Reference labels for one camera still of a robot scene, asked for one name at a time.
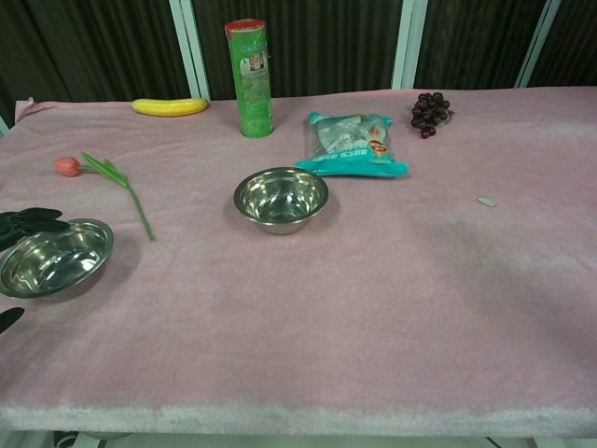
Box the yellow banana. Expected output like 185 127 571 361
130 96 209 118

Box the metal bowl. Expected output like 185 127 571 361
0 217 115 301
232 167 330 236

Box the pink tulip green stem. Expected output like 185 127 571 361
53 151 156 242

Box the green chips can red lid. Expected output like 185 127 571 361
224 19 274 140

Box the teal snack bag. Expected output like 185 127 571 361
294 110 411 179

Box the pink tablecloth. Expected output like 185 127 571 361
0 85 597 438

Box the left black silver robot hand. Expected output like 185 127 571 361
0 208 71 335

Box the dark red grape bunch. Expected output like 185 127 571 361
410 91 454 140

